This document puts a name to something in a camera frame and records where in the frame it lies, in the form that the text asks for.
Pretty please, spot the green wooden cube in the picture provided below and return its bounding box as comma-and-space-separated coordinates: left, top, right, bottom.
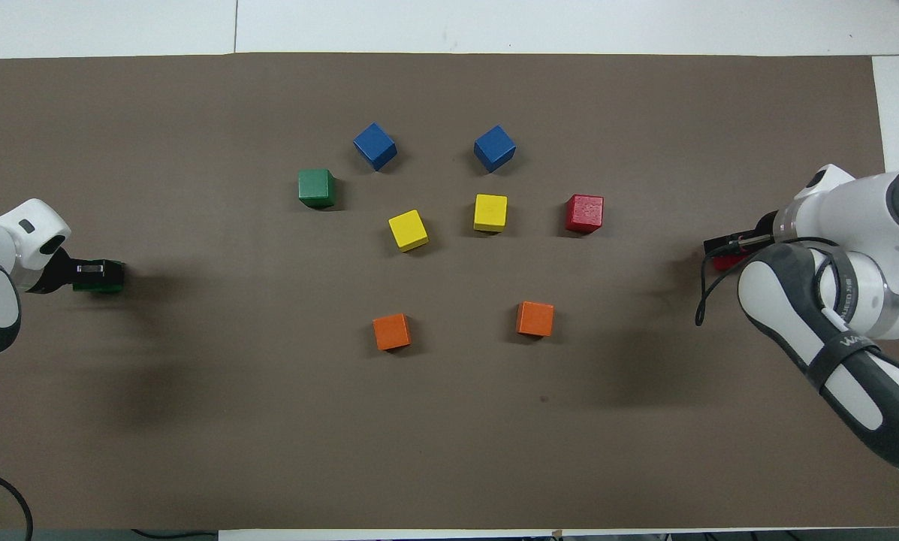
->
74, 260, 125, 294
297, 168, 337, 210

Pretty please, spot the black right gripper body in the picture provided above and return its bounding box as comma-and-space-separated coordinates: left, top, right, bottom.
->
750, 210, 779, 249

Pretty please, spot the brown table mat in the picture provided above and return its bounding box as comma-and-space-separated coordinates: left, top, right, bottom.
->
0, 51, 899, 531

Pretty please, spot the black floor cable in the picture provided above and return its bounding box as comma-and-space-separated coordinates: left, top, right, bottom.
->
130, 529, 219, 540

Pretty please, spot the yellow wooden cube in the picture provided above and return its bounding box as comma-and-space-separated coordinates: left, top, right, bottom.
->
388, 209, 430, 252
472, 193, 509, 233

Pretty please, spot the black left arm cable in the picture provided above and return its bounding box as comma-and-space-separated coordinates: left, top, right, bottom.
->
0, 462, 35, 541

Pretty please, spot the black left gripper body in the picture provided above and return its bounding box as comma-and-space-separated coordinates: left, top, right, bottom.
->
27, 248, 82, 294

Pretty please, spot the blue wooden cube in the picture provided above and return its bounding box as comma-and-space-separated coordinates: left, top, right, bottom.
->
352, 122, 399, 172
472, 124, 517, 174

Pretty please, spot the orange wooden cube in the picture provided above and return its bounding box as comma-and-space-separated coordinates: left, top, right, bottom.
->
372, 313, 412, 352
515, 301, 555, 338

